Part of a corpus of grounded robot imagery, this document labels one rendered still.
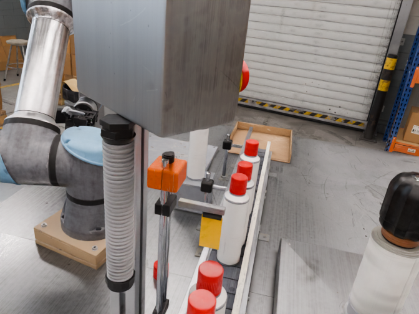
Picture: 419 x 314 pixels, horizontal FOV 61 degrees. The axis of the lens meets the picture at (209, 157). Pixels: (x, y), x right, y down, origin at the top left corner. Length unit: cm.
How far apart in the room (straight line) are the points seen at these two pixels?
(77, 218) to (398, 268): 64
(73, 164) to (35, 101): 17
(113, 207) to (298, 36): 453
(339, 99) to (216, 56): 456
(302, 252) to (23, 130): 67
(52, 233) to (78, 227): 7
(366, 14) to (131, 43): 447
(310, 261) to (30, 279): 60
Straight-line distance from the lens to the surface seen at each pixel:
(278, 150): 153
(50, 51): 93
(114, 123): 34
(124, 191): 37
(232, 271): 78
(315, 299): 78
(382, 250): 65
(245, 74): 38
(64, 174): 80
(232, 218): 72
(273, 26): 489
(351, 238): 108
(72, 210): 86
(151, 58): 30
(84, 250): 85
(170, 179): 45
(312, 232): 105
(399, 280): 67
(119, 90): 35
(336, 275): 85
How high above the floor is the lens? 140
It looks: 24 degrees down
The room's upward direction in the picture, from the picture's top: 6 degrees clockwise
